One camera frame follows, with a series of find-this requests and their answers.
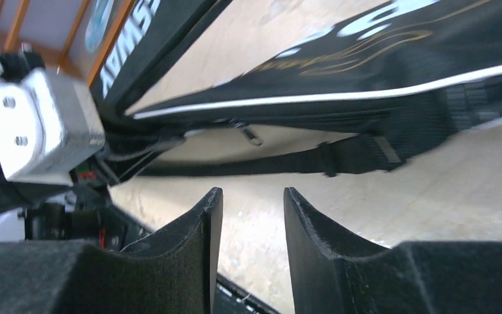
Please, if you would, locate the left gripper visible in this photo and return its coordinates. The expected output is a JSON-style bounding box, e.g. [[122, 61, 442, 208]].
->
[[0, 52, 157, 243]]

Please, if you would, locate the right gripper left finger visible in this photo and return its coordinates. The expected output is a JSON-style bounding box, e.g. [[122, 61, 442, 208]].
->
[[0, 187, 223, 313]]

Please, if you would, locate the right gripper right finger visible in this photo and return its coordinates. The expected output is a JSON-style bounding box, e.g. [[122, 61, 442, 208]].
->
[[284, 188, 502, 313]]

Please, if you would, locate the black racket bag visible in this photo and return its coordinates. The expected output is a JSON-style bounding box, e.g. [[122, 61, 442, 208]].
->
[[127, 1, 502, 177], [90, 0, 230, 114]]

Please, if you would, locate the blue toothbrush blister pack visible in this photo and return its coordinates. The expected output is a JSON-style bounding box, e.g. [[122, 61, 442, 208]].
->
[[84, 0, 114, 53]]

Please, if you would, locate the wooden tiered shelf rack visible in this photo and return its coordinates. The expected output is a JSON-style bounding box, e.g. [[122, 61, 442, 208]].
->
[[0, 1, 135, 85]]

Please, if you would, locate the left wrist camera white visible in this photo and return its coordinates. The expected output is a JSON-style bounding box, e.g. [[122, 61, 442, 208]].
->
[[0, 62, 105, 186]]

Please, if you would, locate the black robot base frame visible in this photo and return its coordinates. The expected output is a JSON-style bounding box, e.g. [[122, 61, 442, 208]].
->
[[99, 205, 278, 314]]

